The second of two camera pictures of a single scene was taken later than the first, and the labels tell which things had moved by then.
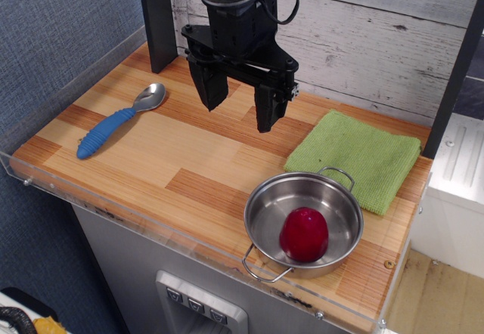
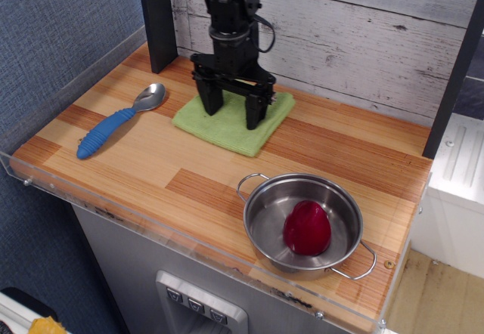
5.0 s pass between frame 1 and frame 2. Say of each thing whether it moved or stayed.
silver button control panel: stayed
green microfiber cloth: moved
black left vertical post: stayed
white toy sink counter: stayed
